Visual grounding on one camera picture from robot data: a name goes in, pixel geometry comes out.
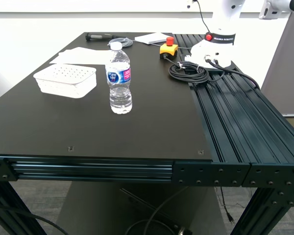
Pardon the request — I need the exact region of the clear plastic water bottle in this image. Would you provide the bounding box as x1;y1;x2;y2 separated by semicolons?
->
105;41;133;115

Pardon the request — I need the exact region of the white perforated plastic basket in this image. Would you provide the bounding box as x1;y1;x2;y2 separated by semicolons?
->
33;63;98;99

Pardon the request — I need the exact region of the yellow red emergency stop button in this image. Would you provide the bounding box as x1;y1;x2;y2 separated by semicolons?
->
159;36;179;60

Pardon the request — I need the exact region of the white booklet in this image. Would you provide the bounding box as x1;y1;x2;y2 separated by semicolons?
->
134;32;173;46

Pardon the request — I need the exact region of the white paper sheet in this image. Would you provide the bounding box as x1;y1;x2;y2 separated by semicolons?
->
49;52;73;66
58;47;113;65

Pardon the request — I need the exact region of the black grey handheld enabling device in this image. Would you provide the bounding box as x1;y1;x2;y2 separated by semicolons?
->
85;32;119;42

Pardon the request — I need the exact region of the grey partition panel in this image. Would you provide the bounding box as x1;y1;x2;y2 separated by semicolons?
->
261;11;294;117

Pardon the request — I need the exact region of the black coiled cable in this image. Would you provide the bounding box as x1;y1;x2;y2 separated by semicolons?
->
168;61;210;84

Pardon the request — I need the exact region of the grey coiled cable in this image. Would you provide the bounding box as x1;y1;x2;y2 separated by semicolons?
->
107;36;164;48

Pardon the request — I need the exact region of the black aluminium table frame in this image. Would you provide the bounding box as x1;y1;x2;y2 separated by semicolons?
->
0;33;294;235

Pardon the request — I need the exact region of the black looped floor cable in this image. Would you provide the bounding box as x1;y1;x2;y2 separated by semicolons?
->
124;186;190;235

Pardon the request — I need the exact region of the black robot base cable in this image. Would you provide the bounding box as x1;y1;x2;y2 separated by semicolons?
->
205;57;261;90

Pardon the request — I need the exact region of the black wall outlet cable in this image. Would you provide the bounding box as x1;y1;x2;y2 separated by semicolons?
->
193;0;213;34

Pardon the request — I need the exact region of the black cable with plug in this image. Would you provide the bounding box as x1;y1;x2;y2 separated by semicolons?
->
219;187;236;225

